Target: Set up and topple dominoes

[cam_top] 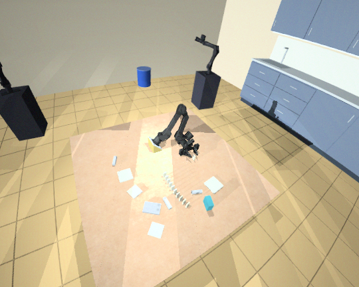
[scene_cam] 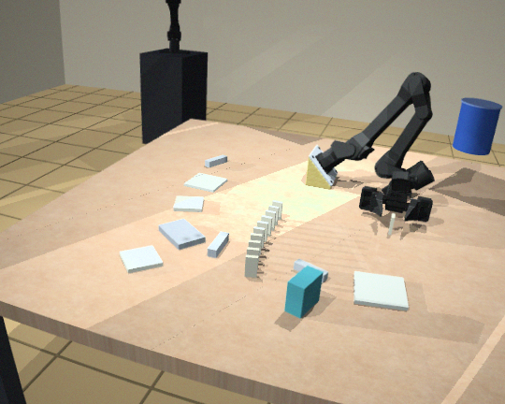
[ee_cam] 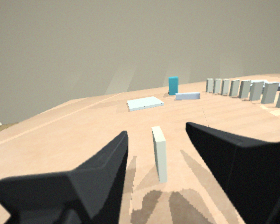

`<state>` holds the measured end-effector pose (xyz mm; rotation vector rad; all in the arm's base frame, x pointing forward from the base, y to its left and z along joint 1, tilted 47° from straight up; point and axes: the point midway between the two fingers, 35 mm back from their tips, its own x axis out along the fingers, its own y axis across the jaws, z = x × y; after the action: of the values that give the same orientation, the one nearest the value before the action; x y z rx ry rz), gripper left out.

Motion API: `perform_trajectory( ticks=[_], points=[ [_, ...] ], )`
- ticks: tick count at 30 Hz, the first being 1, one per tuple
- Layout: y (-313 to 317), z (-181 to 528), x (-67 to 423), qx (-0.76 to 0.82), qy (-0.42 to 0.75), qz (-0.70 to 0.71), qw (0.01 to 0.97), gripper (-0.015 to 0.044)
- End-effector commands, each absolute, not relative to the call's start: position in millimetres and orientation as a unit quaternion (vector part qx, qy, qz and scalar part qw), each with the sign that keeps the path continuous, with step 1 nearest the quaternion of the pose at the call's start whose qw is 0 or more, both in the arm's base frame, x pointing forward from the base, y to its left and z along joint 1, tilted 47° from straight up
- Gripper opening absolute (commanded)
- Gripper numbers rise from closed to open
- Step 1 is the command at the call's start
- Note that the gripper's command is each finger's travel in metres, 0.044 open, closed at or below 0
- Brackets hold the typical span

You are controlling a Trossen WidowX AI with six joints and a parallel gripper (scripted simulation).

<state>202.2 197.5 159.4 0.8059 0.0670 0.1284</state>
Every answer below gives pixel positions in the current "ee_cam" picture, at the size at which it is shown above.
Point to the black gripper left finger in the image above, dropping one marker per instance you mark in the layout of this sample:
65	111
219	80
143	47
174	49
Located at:
94	188

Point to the teal rectangular block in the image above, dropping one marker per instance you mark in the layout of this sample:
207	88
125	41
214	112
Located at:
173	85

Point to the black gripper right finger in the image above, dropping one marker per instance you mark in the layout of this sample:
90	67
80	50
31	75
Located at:
247	169

